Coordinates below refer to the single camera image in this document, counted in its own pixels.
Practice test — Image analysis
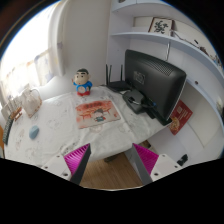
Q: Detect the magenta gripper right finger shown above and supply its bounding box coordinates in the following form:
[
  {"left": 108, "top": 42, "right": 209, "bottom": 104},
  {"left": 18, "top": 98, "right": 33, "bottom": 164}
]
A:
[{"left": 124, "top": 143, "right": 183, "bottom": 186}]

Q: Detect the cartoon boy figurine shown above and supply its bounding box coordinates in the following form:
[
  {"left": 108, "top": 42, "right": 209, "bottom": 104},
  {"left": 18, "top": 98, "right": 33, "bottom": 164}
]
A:
[{"left": 72, "top": 68, "right": 92, "bottom": 96}]

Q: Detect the white wall shelf unit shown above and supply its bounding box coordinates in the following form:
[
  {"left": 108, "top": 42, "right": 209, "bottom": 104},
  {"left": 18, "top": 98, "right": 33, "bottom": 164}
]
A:
[{"left": 106, "top": 0, "right": 224, "bottom": 166}]

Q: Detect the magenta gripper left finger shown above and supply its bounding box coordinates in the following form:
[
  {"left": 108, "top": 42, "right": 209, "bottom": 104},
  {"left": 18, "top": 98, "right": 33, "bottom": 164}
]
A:
[{"left": 41, "top": 143, "right": 92, "bottom": 186}]

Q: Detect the black computer monitor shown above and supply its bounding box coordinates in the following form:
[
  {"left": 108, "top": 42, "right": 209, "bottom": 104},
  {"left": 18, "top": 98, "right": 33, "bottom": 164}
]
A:
[{"left": 125, "top": 50, "right": 187, "bottom": 126}]

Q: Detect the black wall plug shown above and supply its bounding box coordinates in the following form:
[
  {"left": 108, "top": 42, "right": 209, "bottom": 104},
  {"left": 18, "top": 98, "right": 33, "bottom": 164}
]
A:
[{"left": 177, "top": 154, "right": 188, "bottom": 166}]

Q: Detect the white patterned tablecloth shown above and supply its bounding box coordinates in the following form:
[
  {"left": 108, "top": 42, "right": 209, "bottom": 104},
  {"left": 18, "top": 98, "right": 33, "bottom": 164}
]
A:
[{"left": 5, "top": 87, "right": 164, "bottom": 166}]

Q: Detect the black keyboard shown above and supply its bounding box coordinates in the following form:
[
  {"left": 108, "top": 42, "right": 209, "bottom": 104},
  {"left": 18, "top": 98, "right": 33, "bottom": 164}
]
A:
[{"left": 2, "top": 116, "right": 14, "bottom": 145}]

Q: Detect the red cartoon mouse pad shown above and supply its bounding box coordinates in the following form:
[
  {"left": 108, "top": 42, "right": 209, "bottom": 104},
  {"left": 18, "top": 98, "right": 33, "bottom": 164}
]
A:
[{"left": 76, "top": 100, "right": 121, "bottom": 129}]

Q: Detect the beige handbag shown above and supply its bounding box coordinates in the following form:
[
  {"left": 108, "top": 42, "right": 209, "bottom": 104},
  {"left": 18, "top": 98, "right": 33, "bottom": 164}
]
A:
[{"left": 21, "top": 89, "right": 42, "bottom": 118}]

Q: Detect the black wifi router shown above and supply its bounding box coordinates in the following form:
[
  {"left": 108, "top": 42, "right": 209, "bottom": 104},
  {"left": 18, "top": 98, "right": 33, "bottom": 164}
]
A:
[{"left": 106, "top": 66, "right": 131, "bottom": 92}]

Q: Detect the white window curtain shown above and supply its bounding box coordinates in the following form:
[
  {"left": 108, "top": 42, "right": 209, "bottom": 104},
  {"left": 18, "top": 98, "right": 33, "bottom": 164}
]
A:
[{"left": 48, "top": 0, "right": 70, "bottom": 76}]

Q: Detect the blue computer mouse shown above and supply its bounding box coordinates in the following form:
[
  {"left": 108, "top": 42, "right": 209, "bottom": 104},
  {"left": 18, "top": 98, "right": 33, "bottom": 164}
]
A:
[{"left": 29, "top": 125, "right": 39, "bottom": 139}]

